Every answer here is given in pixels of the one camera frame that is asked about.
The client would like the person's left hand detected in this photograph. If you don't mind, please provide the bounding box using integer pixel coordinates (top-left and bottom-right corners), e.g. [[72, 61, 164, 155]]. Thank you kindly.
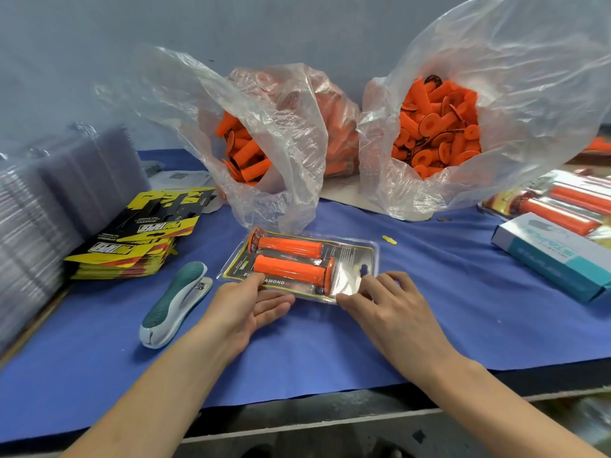
[[193, 274, 297, 365]]

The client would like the person's right hand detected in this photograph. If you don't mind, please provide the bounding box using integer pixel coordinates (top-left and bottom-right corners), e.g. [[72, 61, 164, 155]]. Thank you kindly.
[[336, 272, 461, 384]]

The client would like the teal hand stapler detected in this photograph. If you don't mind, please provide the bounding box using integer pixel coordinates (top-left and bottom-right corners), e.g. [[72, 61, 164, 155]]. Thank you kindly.
[[139, 261, 214, 350]]

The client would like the yellow black backing card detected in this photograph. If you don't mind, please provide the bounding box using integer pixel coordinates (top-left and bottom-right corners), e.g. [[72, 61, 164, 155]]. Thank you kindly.
[[224, 232, 376, 302]]

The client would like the stack of clear blister shells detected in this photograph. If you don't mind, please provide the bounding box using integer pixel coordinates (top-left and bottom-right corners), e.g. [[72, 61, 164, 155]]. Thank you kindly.
[[0, 123, 149, 356]]

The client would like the person's left forearm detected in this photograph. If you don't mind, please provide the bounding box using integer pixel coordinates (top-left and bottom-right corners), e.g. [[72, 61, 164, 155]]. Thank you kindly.
[[62, 333, 230, 458]]

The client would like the person's right forearm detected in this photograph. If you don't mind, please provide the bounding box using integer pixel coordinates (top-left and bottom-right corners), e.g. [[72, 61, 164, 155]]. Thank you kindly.
[[420, 356, 611, 458]]

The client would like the stack of yellow black cards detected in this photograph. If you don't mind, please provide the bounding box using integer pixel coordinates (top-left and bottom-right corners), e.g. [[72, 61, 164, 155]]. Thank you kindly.
[[65, 188, 219, 281]]

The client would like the white printed paper sheet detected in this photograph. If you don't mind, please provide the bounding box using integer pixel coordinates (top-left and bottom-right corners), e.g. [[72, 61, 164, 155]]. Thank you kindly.
[[148, 169, 225, 214]]

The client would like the teal white cardboard box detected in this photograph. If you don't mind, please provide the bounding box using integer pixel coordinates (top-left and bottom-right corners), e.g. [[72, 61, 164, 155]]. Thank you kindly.
[[491, 212, 611, 303]]

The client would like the large clear plastic bag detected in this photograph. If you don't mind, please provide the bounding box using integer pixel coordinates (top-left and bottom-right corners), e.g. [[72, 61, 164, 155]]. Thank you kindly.
[[358, 0, 611, 222]]

